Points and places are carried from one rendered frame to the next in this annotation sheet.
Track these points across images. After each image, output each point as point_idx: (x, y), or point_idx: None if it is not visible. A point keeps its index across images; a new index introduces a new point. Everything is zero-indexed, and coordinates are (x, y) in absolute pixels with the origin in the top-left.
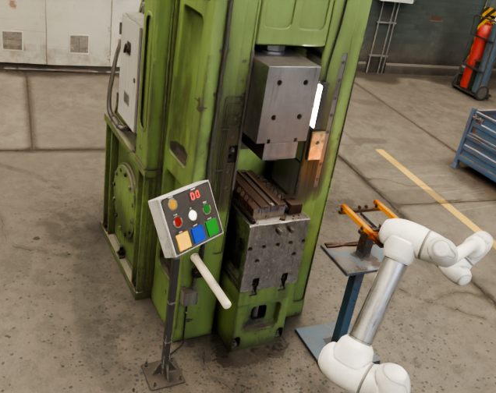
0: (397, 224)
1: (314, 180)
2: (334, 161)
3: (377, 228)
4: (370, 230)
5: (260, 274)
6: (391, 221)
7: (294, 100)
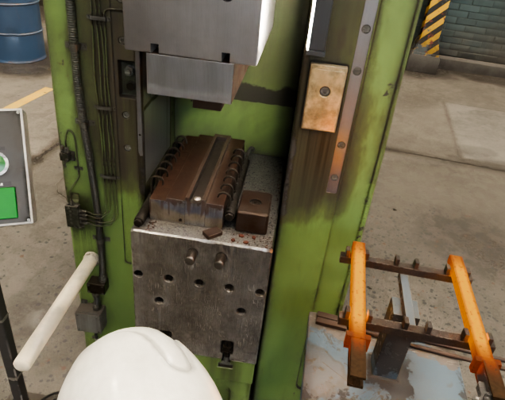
0: (94, 373)
1: (327, 178)
2: (378, 148)
3: (393, 326)
4: (357, 325)
5: (171, 326)
6: (102, 347)
7: None
